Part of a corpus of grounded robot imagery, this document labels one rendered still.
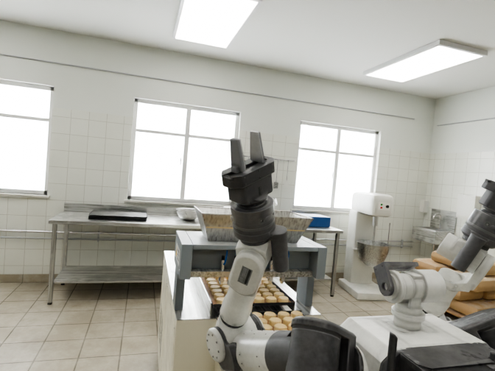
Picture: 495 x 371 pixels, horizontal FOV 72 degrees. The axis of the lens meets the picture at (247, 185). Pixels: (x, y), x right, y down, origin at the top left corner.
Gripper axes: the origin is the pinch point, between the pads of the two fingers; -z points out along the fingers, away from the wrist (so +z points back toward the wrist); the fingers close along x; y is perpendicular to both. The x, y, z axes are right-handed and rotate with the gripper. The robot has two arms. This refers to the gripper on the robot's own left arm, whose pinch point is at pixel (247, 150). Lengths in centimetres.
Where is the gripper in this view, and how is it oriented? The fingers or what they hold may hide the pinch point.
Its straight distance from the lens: 65.0
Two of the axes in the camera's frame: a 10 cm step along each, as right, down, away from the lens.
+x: 6.8, -3.5, 6.4
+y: 7.2, 2.1, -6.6
